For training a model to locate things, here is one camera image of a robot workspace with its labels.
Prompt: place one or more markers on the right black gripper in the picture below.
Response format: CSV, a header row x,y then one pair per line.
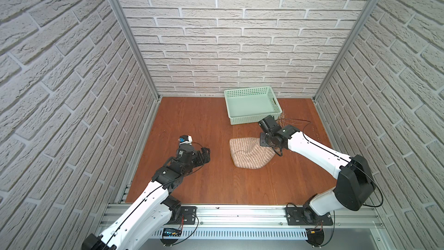
x,y
269,135

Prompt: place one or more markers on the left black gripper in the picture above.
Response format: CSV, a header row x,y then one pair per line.
x,y
200,156

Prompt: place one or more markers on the striped beige dishcloth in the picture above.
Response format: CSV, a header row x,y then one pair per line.
x,y
247,153

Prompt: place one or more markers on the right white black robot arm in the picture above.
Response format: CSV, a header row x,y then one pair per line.
x,y
354,181

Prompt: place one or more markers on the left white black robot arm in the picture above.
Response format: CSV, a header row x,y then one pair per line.
x,y
154,208

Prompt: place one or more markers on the loose threads pile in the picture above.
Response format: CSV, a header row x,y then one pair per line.
x,y
299,123

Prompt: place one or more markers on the mint green plastic basket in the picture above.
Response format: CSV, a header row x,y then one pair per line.
x,y
250,105

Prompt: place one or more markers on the left green controller board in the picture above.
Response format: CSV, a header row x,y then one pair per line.
x,y
171,233

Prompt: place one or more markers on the right round controller board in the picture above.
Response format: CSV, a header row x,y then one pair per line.
x,y
315,237

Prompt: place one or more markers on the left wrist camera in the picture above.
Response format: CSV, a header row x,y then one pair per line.
x,y
185,139

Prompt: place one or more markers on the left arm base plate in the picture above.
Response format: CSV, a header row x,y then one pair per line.
x,y
185,215

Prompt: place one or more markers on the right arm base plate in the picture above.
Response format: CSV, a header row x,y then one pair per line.
x,y
304,216

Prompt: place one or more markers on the aluminium front rail frame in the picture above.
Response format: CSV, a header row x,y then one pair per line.
x,y
351,230

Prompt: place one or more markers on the left aluminium corner post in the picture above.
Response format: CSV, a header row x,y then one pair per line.
x,y
126,29

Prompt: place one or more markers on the aluminium corner post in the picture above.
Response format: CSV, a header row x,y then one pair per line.
x,y
126,29
353,34

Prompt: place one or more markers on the right aluminium corner post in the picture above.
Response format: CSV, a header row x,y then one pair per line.
x,y
353,34

